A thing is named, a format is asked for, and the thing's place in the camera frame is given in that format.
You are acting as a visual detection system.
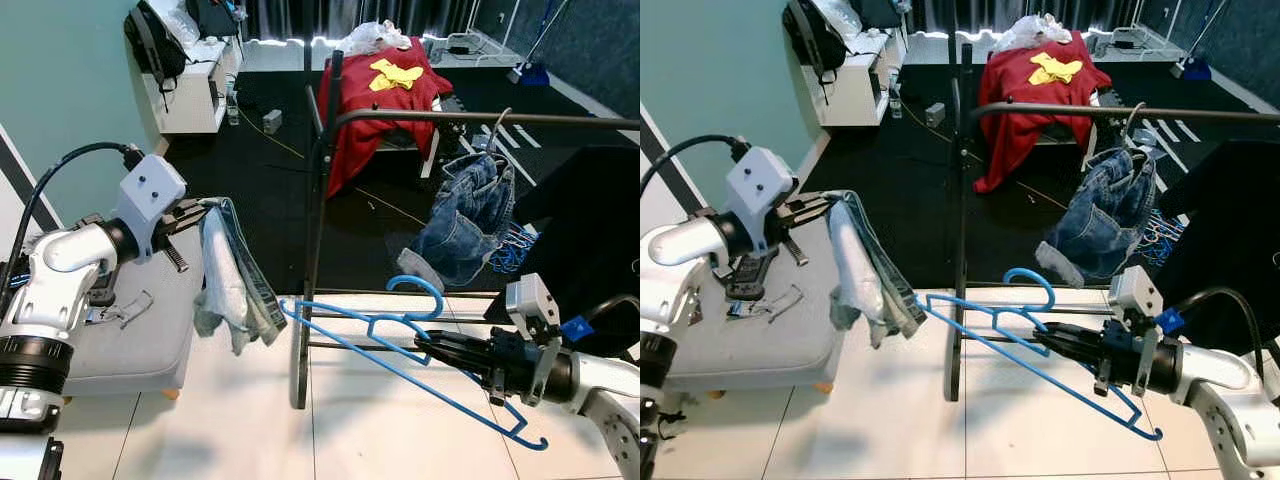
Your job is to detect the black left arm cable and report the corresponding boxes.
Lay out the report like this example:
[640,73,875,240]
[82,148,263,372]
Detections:
[0,142,146,291]
[640,133,751,191]

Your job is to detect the blue mop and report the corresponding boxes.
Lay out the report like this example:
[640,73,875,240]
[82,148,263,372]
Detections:
[508,0,571,86]
[1170,0,1231,81]

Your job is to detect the clear plastic bag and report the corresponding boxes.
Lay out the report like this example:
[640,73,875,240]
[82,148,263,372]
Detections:
[335,20,413,59]
[998,13,1073,51]

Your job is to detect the clear eyeglasses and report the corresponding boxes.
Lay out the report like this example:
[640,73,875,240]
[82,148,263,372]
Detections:
[728,285,806,321]
[85,290,156,329]

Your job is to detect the yellow cloth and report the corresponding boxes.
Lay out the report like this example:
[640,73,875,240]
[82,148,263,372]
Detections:
[368,58,426,93]
[1028,52,1084,86]

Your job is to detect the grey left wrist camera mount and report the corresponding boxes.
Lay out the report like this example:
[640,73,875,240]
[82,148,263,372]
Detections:
[110,155,189,263]
[725,147,798,251]

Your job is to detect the dark striped curtain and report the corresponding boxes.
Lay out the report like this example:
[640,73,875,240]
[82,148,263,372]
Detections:
[910,0,1141,36]
[245,0,501,41]

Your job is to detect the black bag with red marks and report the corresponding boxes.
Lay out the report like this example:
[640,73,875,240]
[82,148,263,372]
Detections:
[850,0,906,29]
[185,0,241,39]

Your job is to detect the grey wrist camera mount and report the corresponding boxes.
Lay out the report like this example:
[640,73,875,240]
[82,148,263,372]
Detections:
[1108,265,1166,396]
[505,273,563,406]
[110,155,189,263]
[725,147,798,251]

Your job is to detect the red cloth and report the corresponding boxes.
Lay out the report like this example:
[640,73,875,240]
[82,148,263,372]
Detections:
[318,38,453,199]
[972,30,1113,193]

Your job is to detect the white shelf unit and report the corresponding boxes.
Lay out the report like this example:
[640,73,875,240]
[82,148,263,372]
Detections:
[150,40,244,136]
[815,30,906,128]

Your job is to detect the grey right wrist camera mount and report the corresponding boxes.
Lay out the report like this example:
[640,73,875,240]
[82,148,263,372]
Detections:
[505,273,563,406]
[1108,265,1166,396]

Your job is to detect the black handheld controller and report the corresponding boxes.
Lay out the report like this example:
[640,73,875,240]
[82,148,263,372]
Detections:
[85,265,121,306]
[722,250,776,301]

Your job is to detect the black backpack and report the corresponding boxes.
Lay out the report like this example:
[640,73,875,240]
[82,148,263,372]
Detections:
[123,0,189,86]
[783,0,851,76]

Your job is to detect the flat grey device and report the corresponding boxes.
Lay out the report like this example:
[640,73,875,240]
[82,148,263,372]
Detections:
[1085,25,1151,56]
[425,30,491,61]

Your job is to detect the blue denim shorts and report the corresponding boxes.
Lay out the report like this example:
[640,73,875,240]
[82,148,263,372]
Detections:
[398,150,519,291]
[1035,145,1161,286]

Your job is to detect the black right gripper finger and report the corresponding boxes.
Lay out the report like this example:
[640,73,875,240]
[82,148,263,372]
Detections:
[430,333,493,361]
[1045,325,1101,351]
[415,345,496,386]
[1033,338,1106,376]

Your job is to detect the blue plastic hanger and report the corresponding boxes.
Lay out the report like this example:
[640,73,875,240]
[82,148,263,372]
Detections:
[918,267,1166,441]
[280,275,549,451]
[490,225,538,276]
[1143,215,1186,266]

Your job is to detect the black metal clothes rack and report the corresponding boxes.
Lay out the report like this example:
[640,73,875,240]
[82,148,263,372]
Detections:
[290,50,640,411]
[942,42,1280,403]

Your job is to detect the black polo shirt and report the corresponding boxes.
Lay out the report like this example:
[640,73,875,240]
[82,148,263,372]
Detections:
[485,145,640,356]
[1150,140,1280,351]

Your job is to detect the grey upholstered ottoman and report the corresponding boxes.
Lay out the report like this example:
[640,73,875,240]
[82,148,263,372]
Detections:
[665,225,851,393]
[60,235,206,399]

